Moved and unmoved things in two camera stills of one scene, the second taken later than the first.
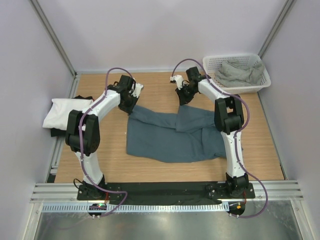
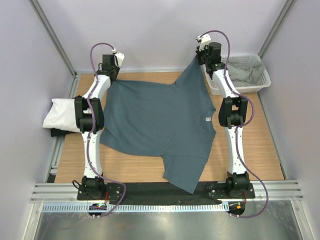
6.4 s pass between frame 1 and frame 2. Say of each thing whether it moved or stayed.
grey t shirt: stayed
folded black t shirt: stayed
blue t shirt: moved
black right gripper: moved
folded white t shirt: stayed
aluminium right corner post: stayed
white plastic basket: stayed
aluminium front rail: stayed
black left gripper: moved
